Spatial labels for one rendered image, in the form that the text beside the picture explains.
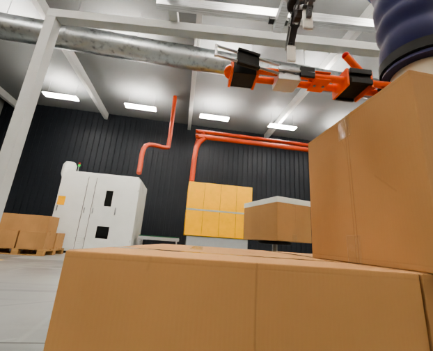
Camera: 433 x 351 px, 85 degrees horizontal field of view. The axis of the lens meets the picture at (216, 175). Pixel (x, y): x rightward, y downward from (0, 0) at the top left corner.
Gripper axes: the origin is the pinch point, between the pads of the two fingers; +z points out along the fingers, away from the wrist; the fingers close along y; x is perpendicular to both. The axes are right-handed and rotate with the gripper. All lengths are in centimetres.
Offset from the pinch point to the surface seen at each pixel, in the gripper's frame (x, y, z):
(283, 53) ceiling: -174, 520, -498
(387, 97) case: -12.8, -17.3, 30.1
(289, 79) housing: 4.6, -3.1, 16.5
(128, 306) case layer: 37, -20, 75
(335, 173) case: -10.9, 2.6, 42.8
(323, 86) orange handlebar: -7.4, -0.1, 15.5
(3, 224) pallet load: 482, 523, 62
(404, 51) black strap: -32.0, -4.3, 2.9
